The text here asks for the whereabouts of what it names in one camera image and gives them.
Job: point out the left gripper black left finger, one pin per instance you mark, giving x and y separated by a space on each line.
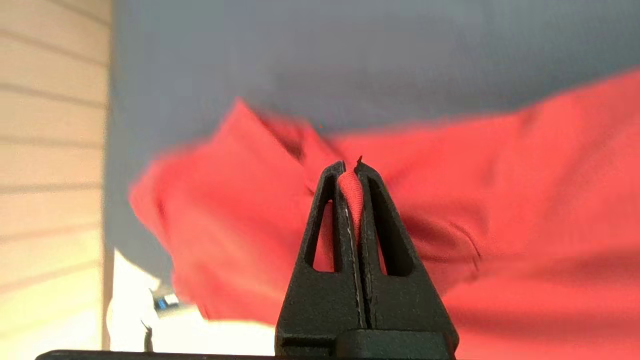
320 305

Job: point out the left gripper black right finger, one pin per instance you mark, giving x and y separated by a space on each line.
405 310

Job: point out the red t-shirt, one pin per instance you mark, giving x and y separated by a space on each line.
500 225

